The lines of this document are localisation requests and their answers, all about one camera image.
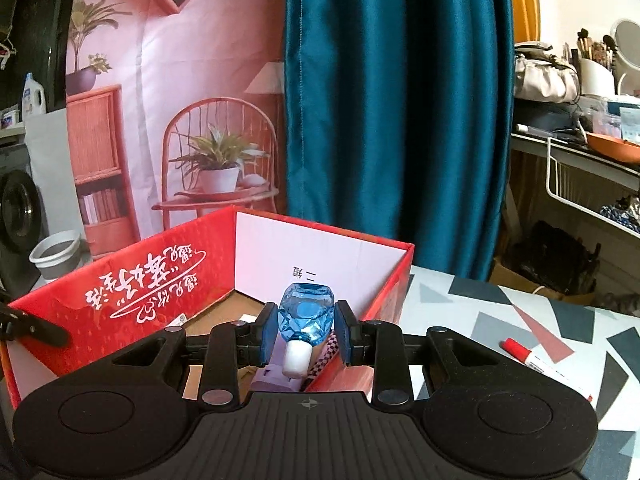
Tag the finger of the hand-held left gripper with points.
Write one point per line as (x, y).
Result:
(35, 327)

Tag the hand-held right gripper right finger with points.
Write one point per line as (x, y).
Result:
(342, 332)

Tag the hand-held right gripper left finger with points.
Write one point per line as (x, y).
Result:
(267, 335)

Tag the clear blue bottle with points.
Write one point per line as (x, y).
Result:
(305, 310)

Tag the red cardboard box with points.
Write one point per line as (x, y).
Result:
(125, 285)

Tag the checkered item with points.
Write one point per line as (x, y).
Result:
(325, 355)

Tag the purple plastic item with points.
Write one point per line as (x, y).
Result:
(270, 377)

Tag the white bucket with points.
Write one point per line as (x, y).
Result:
(55, 257)

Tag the washing machine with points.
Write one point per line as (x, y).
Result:
(20, 210)

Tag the red marker pen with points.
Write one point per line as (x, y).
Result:
(515, 347)

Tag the brown cardboard box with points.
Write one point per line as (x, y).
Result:
(510, 277)

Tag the geometric patterned tablecloth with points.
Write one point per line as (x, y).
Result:
(525, 310)

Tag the black bag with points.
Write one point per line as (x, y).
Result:
(555, 255)

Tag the blue curtain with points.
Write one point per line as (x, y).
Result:
(390, 110)

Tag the white detergent bottle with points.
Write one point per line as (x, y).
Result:
(34, 97)

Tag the blue patterned cloth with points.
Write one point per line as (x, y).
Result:
(620, 215)

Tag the beige bag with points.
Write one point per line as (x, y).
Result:
(542, 80)

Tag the orange bowl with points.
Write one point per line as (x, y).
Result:
(615, 149)

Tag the white brush holder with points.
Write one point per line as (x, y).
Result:
(595, 80)

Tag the round white mirror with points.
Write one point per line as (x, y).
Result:
(627, 45)

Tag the wall poster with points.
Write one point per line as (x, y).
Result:
(150, 85)

